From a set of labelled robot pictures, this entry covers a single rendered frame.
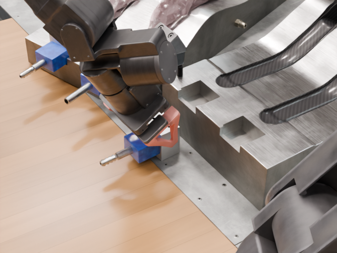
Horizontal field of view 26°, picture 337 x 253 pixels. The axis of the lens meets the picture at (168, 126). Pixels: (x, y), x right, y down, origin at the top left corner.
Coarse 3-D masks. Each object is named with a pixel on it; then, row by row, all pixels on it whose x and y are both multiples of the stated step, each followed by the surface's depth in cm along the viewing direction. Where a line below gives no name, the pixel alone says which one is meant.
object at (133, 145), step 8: (168, 128) 113; (128, 136) 114; (136, 136) 114; (160, 136) 112; (168, 136) 113; (128, 144) 113; (136, 144) 112; (144, 144) 112; (176, 144) 115; (120, 152) 112; (128, 152) 112; (136, 152) 112; (144, 152) 112; (152, 152) 113; (160, 152) 114; (168, 152) 115; (176, 152) 116; (104, 160) 111; (112, 160) 111; (136, 160) 113; (144, 160) 113; (160, 160) 115
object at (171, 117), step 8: (168, 112) 106; (176, 112) 106; (152, 120) 106; (160, 120) 105; (168, 120) 105; (176, 120) 106; (128, 128) 107; (152, 128) 105; (160, 128) 105; (176, 128) 109; (144, 136) 105; (152, 136) 105; (176, 136) 110; (152, 144) 106; (160, 144) 109; (168, 144) 111
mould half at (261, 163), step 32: (320, 0) 127; (288, 32) 125; (192, 64) 120; (224, 64) 120; (320, 64) 119; (224, 96) 113; (256, 96) 114; (288, 96) 114; (192, 128) 115; (288, 128) 107; (320, 128) 108; (224, 160) 110; (256, 160) 102; (288, 160) 103; (256, 192) 106
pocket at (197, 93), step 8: (200, 80) 117; (184, 88) 115; (192, 88) 117; (200, 88) 118; (208, 88) 115; (184, 96) 116; (192, 96) 118; (200, 96) 118; (208, 96) 116; (216, 96) 114; (192, 104) 116; (200, 104) 116
